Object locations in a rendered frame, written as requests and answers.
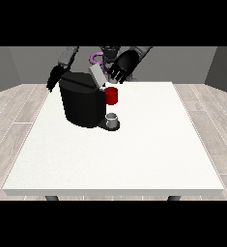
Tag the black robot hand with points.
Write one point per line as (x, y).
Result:
(54, 76)
(124, 65)

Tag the dark table leg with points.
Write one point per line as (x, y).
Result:
(51, 197)

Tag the small grey cup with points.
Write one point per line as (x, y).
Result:
(111, 120)

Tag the black coffee machine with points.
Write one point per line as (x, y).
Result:
(81, 99)

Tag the grey robot trunk purple rings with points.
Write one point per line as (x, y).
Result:
(102, 57)

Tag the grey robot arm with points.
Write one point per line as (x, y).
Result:
(141, 51)
(66, 57)

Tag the red pod holder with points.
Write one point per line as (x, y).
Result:
(111, 95)

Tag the pale grey machine lid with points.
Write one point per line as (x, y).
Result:
(97, 74)

